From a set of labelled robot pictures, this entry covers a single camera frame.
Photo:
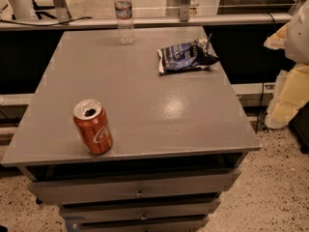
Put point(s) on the grey metal post bracket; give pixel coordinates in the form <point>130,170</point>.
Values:
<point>184,10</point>

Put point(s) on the red cola can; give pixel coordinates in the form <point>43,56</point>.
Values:
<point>91,121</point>

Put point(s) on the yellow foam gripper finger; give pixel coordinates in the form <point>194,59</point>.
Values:
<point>291,92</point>
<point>277,39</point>

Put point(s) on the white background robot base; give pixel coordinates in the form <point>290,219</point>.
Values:
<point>23,9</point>

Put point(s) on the blue crumpled chip bag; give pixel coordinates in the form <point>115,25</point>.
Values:
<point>186,56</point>

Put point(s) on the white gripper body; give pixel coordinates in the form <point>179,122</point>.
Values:
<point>298,38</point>

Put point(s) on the clear plastic water bottle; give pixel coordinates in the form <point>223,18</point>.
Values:
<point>124,16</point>

